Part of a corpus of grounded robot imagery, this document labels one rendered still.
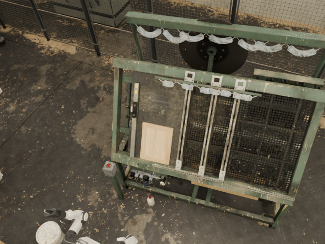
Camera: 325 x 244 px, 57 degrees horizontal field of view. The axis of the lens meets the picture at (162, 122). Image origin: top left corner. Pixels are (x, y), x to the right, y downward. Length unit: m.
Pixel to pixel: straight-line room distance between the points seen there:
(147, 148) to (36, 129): 2.63
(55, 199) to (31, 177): 0.59
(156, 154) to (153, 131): 0.30
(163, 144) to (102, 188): 1.48
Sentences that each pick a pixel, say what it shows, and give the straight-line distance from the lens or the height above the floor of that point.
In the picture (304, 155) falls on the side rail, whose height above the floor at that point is 1.35.
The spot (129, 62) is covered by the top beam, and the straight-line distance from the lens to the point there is 3.30.
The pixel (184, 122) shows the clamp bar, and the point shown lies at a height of 1.44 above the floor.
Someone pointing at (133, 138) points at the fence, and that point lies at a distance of 3.62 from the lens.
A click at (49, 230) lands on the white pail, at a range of 4.23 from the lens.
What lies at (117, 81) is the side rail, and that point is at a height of 1.72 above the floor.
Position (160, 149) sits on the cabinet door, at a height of 1.04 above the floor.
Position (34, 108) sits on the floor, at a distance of 6.07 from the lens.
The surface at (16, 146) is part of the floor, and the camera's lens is 5.62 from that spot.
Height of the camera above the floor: 4.03
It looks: 51 degrees down
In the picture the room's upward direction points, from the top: 6 degrees counter-clockwise
